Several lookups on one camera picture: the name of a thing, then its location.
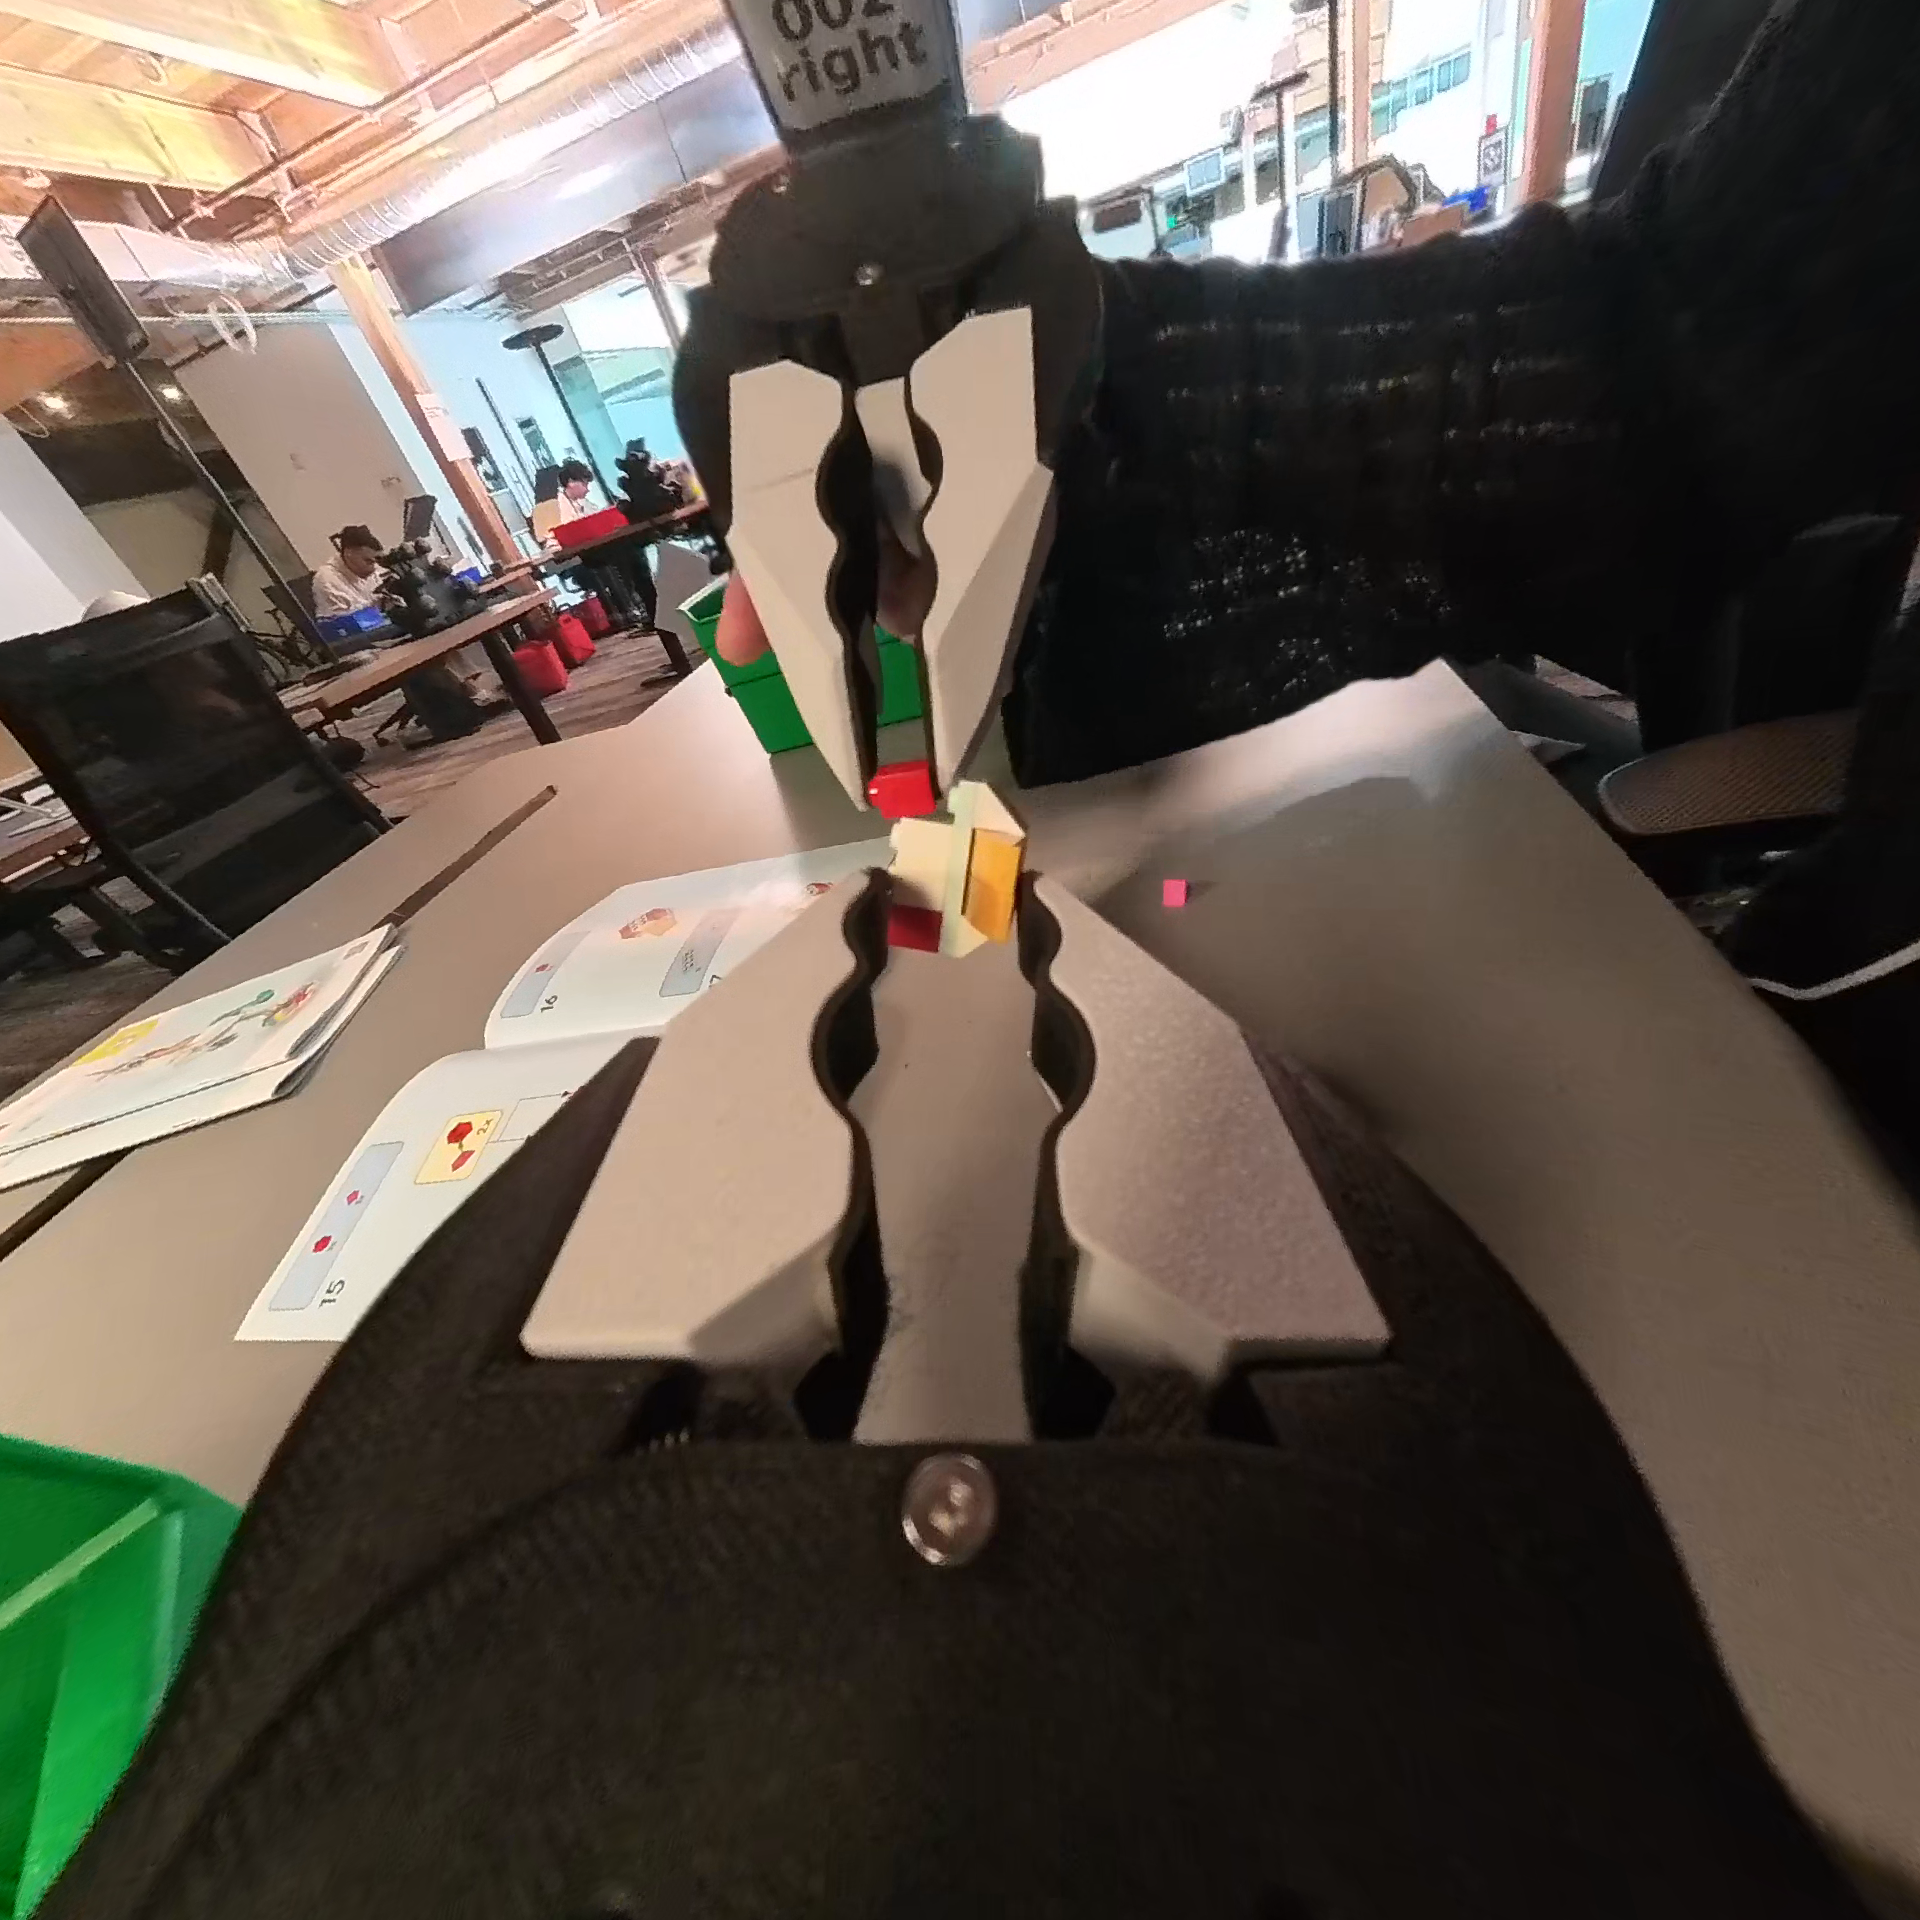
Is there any open instruction booklet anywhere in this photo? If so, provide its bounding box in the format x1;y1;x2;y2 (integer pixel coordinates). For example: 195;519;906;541
236;841;903;1345

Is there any person's right hand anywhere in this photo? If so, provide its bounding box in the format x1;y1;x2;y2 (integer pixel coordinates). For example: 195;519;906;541
714;517;941;667

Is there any black office chair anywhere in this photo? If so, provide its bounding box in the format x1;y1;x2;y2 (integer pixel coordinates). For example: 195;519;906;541
0;576;396;979

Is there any black floor lamp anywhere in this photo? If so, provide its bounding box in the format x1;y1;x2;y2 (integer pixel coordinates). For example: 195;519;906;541
503;319;632;505

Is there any green plastic bin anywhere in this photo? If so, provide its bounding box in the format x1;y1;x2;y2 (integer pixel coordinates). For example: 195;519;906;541
678;576;924;756
0;1432;247;1920

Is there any dark wooden table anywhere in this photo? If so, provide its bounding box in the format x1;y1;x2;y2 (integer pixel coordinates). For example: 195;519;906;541
276;584;570;748

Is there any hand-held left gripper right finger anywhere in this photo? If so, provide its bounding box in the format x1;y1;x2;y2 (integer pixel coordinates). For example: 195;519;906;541
1016;872;1392;1382

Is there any closed instruction booklet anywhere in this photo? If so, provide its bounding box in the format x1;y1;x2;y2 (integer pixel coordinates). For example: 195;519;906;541
0;925;404;1195

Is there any brown mesh office chair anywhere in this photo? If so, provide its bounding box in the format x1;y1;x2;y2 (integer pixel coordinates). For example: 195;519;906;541
1597;704;1866;846

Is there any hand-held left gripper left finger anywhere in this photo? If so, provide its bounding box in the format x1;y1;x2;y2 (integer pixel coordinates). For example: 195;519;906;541
518;871;894;1404

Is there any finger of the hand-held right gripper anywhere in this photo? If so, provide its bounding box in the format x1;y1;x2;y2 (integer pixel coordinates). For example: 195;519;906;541
905;307;1057;801
727;365;882;812

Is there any white lego assembly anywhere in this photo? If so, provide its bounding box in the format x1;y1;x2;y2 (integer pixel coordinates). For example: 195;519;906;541
884;780;1039;963

